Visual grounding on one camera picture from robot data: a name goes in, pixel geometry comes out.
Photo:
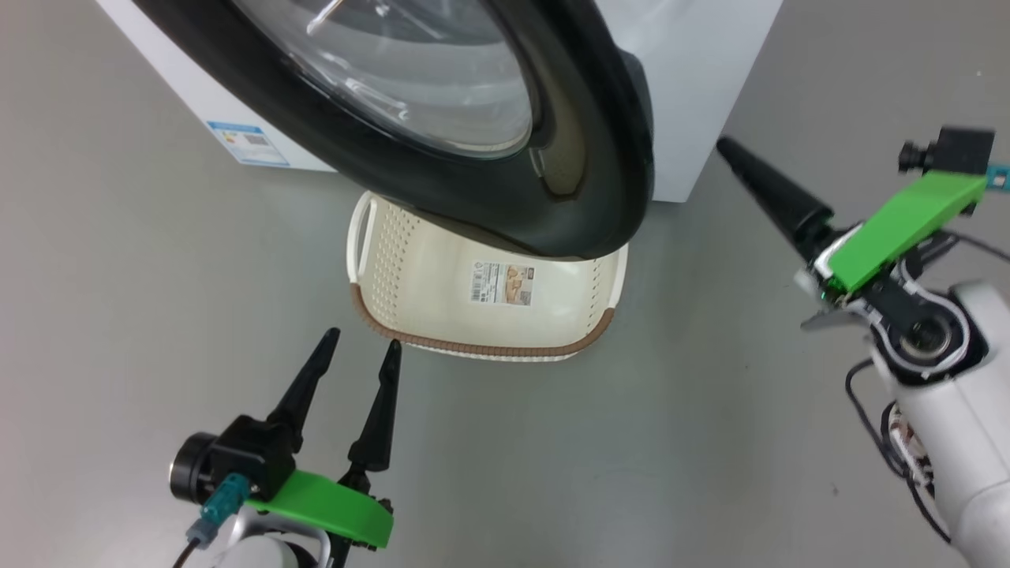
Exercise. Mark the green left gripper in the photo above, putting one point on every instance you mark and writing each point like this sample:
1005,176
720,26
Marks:
331,509

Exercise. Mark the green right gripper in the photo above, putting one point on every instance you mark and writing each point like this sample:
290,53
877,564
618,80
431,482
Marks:
899,225

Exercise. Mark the black glass washing machine door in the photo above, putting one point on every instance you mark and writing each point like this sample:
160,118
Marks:
442,185

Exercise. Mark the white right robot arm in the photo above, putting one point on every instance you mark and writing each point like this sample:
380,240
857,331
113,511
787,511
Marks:
963,426

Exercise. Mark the white front-load washing machine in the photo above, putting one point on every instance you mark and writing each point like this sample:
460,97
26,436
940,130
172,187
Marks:
694,79

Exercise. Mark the cream perforated laundry basket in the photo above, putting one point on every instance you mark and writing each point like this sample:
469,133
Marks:
426,284

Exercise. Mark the paper label sticker with barcode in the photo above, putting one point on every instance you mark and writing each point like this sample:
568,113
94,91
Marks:
503,284

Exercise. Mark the blue white energy label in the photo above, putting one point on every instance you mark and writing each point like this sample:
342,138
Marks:
248,143

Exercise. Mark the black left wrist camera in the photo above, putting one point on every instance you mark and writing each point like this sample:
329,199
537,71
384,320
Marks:
237,457

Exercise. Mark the teal left camera connector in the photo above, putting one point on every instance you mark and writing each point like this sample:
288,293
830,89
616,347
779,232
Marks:
221,505

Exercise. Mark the teal camera connector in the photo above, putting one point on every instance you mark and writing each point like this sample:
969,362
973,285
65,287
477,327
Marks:
221,505
999,177

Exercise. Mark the teal right camera connector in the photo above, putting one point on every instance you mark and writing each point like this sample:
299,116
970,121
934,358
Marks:
999,177

